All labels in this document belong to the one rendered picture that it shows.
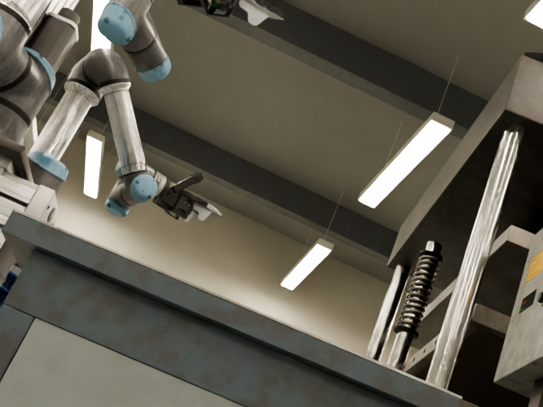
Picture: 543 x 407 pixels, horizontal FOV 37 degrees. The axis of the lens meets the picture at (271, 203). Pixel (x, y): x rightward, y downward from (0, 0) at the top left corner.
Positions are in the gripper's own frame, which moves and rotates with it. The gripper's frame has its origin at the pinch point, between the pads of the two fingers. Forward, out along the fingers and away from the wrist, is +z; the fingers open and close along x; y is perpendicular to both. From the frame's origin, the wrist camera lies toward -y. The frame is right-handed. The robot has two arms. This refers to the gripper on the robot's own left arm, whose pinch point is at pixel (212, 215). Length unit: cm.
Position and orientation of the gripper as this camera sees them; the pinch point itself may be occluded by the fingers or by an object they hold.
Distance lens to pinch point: 267.2
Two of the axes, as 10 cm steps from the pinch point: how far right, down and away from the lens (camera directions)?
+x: 5.0, -0.5, -8.7
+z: 7.5, 5.3, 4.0
